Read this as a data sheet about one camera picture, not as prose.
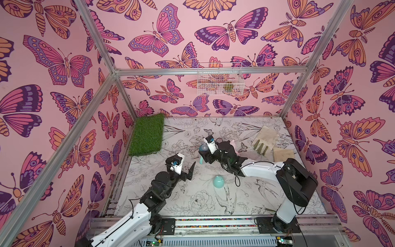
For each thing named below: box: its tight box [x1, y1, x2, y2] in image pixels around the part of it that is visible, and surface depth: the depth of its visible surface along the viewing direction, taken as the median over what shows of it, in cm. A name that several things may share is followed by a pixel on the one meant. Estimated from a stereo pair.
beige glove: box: [272, 147, 296, 163], surface depth 102 cm
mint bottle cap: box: [212, 175, 225, 189], surface depth 87 cm
